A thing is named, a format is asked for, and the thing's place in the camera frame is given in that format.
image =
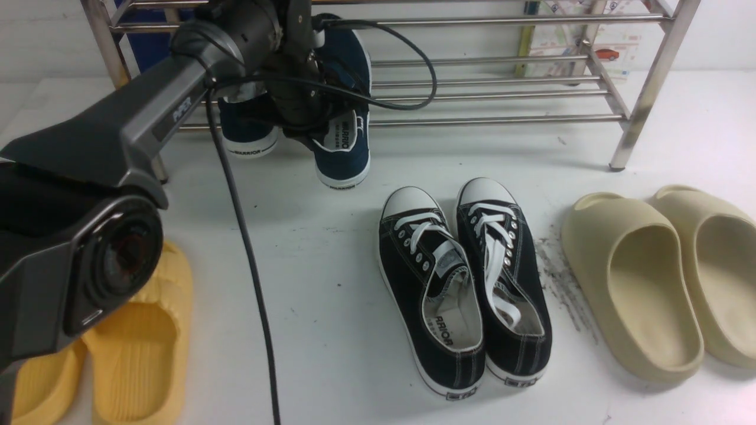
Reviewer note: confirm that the yellow slipper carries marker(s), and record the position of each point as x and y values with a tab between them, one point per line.
140	352
46	386

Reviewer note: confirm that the black canvas sneaker right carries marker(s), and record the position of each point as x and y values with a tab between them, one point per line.
498	241

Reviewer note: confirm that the beige slide right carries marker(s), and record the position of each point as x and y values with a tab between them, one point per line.
718	253

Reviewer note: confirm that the beige slide left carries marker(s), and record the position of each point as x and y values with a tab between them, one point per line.
626	258

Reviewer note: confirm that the blue box behind rack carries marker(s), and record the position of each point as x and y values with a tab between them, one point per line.
148	48

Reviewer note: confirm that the black canvas sneaker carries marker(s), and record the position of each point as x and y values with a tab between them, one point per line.
431	282
498	241

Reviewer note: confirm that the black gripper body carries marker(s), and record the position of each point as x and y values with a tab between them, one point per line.
304	109

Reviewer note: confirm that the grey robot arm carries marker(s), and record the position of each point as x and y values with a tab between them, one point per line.
81	230

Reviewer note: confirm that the metal shoe rack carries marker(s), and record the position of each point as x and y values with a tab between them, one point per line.
593	81

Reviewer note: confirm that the yellow slipper inner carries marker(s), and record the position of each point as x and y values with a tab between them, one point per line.
140	352

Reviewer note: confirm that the navy slip-on shoe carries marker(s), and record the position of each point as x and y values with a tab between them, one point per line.
243	138
343	155

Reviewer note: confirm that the black canvas sneaker left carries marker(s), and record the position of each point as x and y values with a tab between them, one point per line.
431	282

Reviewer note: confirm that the yellow slipper far left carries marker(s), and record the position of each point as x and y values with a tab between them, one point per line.
46	386

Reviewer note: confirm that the beige slide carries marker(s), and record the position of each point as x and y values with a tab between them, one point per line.
626	258
718	253

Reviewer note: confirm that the colourful poster board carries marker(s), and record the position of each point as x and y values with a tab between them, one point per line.
615	45

